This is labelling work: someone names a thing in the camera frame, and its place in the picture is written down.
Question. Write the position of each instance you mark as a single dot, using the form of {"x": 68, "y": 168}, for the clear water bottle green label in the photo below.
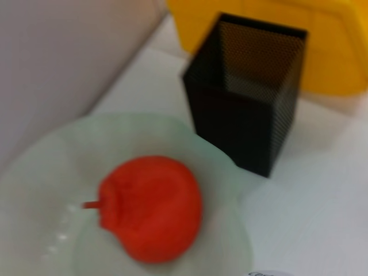
{"x": 270, "y": 273}

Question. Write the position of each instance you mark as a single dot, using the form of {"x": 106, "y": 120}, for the red pear-shaped toy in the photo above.
{"x": 155, "y": 207}

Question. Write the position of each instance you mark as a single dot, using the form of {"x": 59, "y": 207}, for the pale green glass fruit plate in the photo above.
{"x": 57, "y": 161}

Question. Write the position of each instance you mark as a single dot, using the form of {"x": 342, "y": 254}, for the yellow plastic storage bin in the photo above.
{"x": 330, "y": 57}

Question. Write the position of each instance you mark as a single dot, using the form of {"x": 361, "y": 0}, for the black mesh pen holder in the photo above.
{"x": 235, "y": 129}

